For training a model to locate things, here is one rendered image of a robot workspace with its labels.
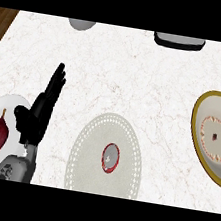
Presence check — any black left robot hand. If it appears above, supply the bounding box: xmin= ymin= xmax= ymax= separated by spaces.
xmin=8 ymin=56 xmax=70 ymax=150

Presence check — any gold-rimmed white bowl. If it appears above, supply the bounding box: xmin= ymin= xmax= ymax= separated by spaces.
xmin=180 ymin=87 xmax=221 ymax=191

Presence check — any red-rimmed can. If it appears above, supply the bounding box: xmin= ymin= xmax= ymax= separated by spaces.
xmin=99 ymin=141 xmax=123 ymax=176

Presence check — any grey rounded object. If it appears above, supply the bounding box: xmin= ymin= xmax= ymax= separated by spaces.
xmin=66 ymin=17 xmax=97 ymax=34

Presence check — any black and grey appliance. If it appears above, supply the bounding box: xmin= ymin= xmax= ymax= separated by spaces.
xmin=151 ymin=30 xmax=207 ymax=54

